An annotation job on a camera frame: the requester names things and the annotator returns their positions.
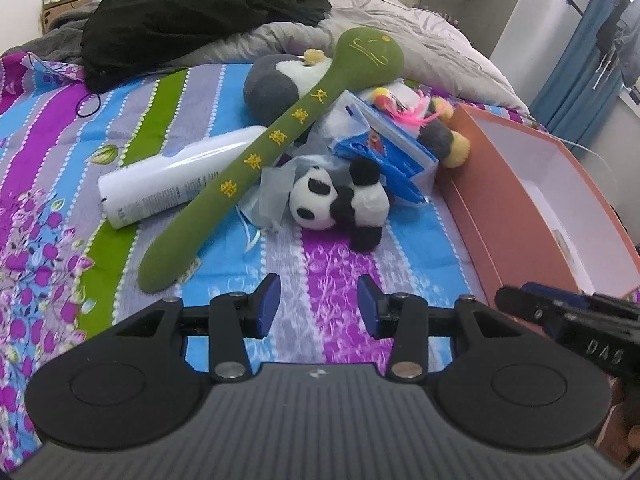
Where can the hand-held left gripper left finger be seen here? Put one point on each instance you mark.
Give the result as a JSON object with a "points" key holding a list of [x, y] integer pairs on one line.
{"points": [[267, 305]]}

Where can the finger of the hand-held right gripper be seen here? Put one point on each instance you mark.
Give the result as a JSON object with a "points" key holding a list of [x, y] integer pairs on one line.
{"points": [[525, 305], [550, 292]]}

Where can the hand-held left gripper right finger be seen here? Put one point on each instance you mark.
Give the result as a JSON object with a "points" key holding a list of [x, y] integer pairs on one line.
{"points": [[367, 305]]}

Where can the salmon cardboard box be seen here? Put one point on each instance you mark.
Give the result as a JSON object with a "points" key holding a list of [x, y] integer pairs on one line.
{"points": [[500, 200]]}

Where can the panda plush toy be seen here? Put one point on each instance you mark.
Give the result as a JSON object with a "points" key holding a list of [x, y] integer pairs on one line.
{"points": [[320, 200]]}

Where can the yellow pink feather toy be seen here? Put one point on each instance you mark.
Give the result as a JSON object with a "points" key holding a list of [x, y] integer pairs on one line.
{"points": [[415, 116]]}

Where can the person's right hand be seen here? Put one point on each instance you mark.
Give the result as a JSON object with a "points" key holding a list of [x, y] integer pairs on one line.
{"points": [[625, 425]]}

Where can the crumpled translucent plastic bag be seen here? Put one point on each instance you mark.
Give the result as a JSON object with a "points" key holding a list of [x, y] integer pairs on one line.
{"points": [[272, 192]]}

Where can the long green plush stick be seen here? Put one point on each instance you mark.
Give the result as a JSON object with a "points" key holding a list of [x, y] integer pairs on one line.
{"points": [[250, 170]]}

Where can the clear zip bag blue packet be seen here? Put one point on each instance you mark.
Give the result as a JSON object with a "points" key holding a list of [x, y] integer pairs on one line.
{"points": [[395, 155]]}

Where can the white spray bottle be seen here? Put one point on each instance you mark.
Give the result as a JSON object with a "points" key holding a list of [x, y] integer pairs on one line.
{"points": [[165, 180]]}

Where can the grey white penguin plush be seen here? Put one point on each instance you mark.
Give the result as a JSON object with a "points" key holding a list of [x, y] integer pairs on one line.
{"points": [[270, 90]]}

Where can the blue curtain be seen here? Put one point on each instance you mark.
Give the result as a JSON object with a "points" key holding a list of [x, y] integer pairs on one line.
{"points": [[570, 75]]}

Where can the floral striped bedsheet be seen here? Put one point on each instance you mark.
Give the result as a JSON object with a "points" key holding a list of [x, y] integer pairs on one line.
{"points": [[60, 160]]}

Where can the light grey quilt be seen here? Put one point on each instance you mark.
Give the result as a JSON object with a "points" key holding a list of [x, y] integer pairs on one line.
{"points": [[440, 45]]}

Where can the grey wardrobe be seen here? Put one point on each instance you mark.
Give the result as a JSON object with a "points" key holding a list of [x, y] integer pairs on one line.
{"points": [[525, 20]]}

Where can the black garment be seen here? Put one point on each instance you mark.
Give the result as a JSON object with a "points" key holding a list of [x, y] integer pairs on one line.
{"points": [[175, 15]]}

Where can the dark grey blanket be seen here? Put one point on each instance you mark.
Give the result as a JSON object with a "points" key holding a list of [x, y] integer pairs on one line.
{"points": [[55, 35]]}

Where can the brown cardboard carton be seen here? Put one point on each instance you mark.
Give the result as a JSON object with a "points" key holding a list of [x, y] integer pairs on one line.
{"points": [[60, 12]]}

